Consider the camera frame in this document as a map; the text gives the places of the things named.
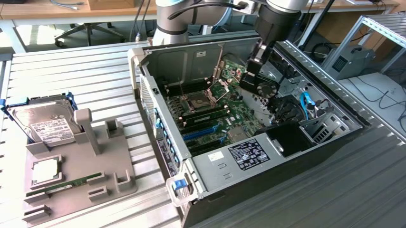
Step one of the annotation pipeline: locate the black wire bundle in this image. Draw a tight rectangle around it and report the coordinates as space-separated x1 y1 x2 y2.
267 95 302 125

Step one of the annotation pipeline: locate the silver chipset heatsink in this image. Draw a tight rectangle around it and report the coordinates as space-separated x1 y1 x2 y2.
227 127 251 141

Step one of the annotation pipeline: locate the grey machine box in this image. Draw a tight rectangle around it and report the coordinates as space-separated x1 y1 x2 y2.
322 44 377 81

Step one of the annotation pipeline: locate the blue disk wire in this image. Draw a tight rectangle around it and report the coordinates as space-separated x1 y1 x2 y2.
299 91 318 121

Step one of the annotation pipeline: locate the dark RAM stick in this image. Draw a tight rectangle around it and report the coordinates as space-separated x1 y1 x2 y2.
183 113 231 126

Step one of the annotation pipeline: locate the brown cardboard box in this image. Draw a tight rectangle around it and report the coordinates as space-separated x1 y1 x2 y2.
86 0 136 11

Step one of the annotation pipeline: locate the aluminium frame rack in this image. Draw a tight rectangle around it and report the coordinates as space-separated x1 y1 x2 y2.
319 13 406 75

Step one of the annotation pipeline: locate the metal socket cover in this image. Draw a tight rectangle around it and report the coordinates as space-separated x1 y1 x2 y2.
204 79 231 103

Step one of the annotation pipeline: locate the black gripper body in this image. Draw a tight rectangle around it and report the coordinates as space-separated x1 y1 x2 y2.
254 8 302 46

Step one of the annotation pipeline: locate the grey network cable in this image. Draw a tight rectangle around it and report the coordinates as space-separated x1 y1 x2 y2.
49 0 86 10

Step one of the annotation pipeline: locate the office chair with star base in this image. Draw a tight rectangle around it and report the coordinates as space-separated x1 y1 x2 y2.
53 22 126 48

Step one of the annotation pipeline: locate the long black expansion slot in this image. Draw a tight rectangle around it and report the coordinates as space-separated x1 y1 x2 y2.
186 139 220 150
183 123 219 135
190 142 223 154

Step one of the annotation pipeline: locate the grey power supply unit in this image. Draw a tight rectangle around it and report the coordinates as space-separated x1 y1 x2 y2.
190 133 283 193

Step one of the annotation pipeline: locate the hard drive with blue caddy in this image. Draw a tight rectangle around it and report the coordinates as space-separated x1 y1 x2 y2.
0 91 79 119

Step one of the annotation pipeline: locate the open PC case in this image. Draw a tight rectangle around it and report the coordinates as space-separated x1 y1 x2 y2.
127 28 374 228

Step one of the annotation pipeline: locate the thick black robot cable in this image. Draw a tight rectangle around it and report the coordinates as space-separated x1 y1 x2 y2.
167 0 254 20

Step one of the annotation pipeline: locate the thin locking lever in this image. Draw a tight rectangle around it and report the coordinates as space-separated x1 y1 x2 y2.
178 77 187 98

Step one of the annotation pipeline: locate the metal disk bay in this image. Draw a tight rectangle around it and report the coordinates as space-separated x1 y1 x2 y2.
298 112 351 146

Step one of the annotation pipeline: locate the silver CPU chip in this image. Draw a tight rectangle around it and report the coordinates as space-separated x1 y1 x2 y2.
31 161 61 186

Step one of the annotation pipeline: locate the silver hard disk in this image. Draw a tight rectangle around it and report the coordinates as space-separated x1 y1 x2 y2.
5 99 79 147

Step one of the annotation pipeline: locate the grey parts rack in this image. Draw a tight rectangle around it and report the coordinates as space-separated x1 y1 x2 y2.
20 108 140 223

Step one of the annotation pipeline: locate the thin hanging cable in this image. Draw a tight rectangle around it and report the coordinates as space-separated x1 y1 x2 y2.
130 0 151 43

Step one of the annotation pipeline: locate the green motherboard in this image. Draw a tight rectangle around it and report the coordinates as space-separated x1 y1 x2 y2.
160 79 273 157

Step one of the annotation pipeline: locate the green RAM stick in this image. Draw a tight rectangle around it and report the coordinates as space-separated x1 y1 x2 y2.
25 172 104 197

